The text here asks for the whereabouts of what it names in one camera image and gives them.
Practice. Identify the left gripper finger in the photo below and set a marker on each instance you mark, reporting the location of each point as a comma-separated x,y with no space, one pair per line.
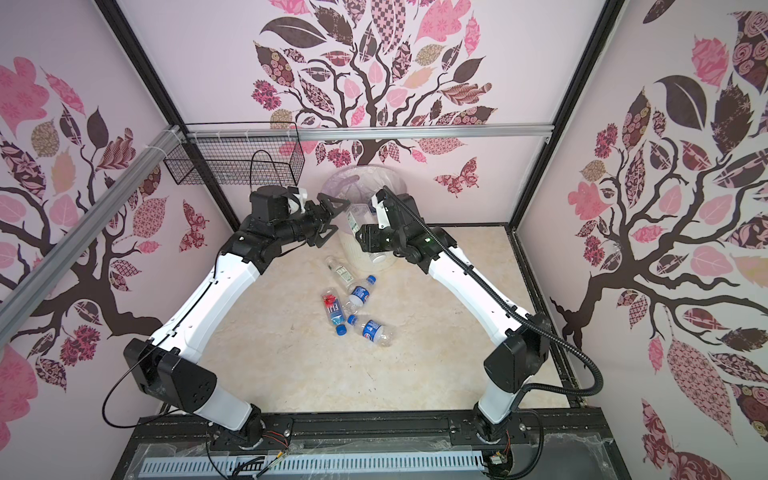
320,238
330,207

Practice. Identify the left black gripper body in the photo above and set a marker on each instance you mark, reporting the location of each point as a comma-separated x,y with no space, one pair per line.
302,225

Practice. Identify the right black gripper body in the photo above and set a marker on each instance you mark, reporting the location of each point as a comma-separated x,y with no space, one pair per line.
383,240

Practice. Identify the green label clear bottle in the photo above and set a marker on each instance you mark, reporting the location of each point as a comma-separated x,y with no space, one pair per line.
340,272
360,214

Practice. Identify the blue label blue cap bottle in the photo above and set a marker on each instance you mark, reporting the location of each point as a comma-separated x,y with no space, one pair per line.
360,292

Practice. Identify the Fiji red flower bottle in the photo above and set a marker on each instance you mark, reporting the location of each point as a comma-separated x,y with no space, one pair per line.
334,311

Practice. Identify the Pepsi blue label bottle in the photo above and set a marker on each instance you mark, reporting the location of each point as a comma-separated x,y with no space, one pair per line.
371,329

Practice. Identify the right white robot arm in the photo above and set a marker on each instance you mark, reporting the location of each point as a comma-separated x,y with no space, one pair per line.
519,348

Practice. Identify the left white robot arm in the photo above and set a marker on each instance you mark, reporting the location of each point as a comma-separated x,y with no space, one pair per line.
166,365

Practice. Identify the white ribbed trash bin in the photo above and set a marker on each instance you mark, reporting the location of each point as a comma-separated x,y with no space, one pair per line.
364,262

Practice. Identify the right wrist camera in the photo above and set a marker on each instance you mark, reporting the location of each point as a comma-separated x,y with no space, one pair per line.
394,212

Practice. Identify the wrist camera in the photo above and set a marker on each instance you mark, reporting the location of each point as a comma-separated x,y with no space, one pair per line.
394,212
274,203

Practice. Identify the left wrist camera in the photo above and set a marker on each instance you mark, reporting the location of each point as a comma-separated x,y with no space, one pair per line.
274,203

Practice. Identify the black wire mesh basket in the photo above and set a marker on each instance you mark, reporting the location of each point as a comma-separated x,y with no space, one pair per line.
238,153

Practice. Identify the back aluminium frame rail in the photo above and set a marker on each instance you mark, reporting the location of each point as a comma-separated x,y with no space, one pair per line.
384,132

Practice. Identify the aluminium frame rail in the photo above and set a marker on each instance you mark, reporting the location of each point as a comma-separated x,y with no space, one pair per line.
24,299
384,132

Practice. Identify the white slotted cable duct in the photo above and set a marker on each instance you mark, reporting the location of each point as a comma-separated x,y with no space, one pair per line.
311,464

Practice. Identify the left aluminium frame rail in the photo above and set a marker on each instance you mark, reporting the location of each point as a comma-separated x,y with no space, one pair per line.
24,299

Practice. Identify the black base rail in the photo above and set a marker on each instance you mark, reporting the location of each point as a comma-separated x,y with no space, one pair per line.
459,428

